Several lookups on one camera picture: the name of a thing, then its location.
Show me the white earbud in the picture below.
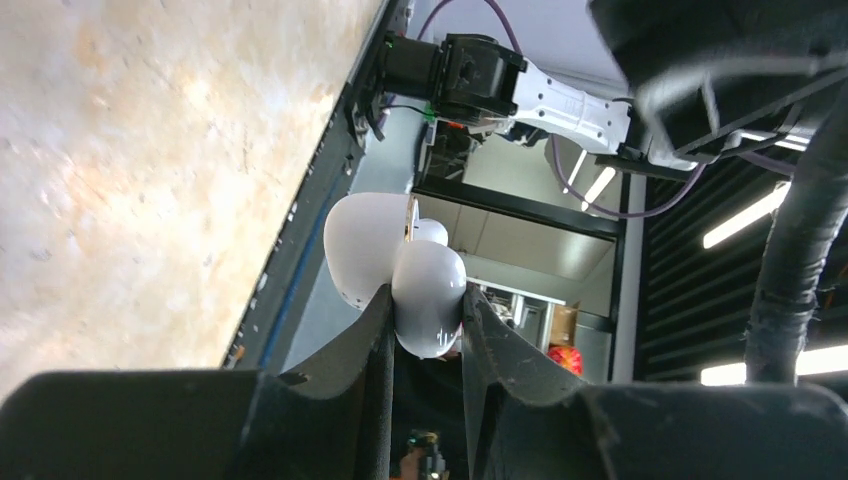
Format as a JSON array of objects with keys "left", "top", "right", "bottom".
[{"left": 412, "top": 218, "right": 449, "bottom": 246}]

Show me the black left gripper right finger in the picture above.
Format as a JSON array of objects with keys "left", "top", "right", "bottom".
[{"left": 462, "top": 287, "right": 847, "bottom": 479}]

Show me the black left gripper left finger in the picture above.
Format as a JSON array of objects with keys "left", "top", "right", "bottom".
[{"left": 1, "top": 286, "right": 395, "bottom": 479}]

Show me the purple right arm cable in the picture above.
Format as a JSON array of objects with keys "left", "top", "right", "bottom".
[{"left": 415, "top": 0, "right": 796, "bottom": 220}]

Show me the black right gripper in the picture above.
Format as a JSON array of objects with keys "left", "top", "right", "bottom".
[{"left": 589, "top": 1, "right": 847, "bottom": 159}]

